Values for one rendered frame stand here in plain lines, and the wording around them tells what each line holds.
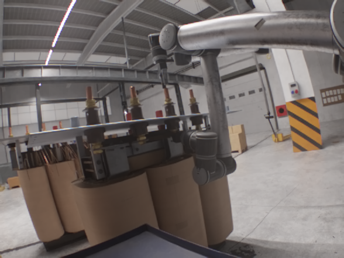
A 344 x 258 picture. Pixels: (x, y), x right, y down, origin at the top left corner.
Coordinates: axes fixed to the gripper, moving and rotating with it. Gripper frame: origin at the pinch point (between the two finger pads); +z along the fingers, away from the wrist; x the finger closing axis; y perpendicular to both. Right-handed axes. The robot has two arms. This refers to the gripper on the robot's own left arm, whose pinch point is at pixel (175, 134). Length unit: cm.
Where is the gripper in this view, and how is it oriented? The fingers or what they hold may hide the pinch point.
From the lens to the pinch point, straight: 123.6
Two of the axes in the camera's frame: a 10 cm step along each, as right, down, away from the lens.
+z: -4.5, -1.1, 8.9
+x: -8.9, 1.6, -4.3
